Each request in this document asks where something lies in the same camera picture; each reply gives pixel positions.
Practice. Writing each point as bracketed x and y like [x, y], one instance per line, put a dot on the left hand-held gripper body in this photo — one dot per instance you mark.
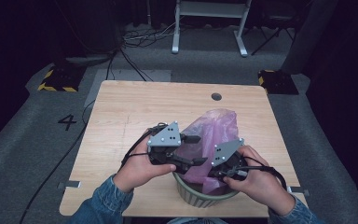
[166, 137]

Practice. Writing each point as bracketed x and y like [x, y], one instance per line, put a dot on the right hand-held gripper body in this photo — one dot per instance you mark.
[225, 152]

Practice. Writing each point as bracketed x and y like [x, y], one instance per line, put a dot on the pink plastic bag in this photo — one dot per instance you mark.
[214, 130]

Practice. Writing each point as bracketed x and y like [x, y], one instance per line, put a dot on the green plastic bucket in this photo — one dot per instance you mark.
[195, 199]

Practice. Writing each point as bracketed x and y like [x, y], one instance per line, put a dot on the person's left hand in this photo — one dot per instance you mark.
[140, 174]

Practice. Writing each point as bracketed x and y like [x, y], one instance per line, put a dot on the person's right hand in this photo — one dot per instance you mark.
[261, 185]

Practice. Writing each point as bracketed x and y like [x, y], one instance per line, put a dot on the dark round table grommet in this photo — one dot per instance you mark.
[216, 96]

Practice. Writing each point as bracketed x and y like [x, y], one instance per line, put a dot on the black tripod stand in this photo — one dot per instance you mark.
[275, 32]

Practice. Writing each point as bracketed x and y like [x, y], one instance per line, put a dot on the grey table edge bracket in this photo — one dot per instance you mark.
[68, 184]
[301, 191]

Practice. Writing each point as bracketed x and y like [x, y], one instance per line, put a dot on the black yellow striped base plate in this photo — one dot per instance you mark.
[279, 82]
[60, 79]

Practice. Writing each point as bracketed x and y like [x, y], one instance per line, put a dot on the white metal desk frame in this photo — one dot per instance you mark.
[211, 8]

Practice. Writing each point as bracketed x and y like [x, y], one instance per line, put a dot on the grey padded post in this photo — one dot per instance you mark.
[307, 37]

